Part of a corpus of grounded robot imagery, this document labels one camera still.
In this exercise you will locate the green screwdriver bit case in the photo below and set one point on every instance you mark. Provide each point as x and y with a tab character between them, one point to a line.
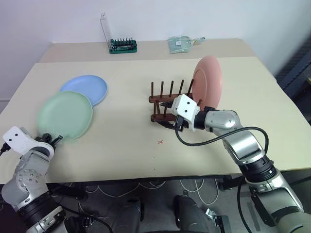
123	46

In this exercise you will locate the clear plastic bag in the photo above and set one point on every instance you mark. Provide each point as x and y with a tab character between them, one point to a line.
179	44

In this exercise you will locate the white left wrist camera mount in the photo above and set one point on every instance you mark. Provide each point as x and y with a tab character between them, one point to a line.
19	142

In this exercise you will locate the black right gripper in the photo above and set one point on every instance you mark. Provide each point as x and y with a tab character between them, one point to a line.
181	123

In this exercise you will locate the green plate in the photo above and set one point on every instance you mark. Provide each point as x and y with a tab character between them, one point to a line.
64	116

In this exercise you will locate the cream table cover sheet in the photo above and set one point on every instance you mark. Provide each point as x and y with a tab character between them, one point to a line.
136	150

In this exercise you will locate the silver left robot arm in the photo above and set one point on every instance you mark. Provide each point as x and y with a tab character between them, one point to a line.
24	180

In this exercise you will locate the pink plate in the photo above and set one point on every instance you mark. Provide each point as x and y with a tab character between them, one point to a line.
209	82

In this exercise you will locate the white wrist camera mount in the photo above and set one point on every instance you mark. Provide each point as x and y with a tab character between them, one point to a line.
19	142
185	105

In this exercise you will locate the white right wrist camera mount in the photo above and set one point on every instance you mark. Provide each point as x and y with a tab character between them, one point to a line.
185	105

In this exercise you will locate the black table frame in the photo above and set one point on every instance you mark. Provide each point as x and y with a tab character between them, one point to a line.
230	183

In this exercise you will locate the wooden dish rack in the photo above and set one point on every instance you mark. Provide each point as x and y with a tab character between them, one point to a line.
160	99

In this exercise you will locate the blue plate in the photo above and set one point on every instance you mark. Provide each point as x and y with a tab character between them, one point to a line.
90	85

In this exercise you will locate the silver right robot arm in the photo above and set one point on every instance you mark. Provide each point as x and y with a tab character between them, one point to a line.
245	143

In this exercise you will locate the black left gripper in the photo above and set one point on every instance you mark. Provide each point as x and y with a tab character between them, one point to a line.
43	140

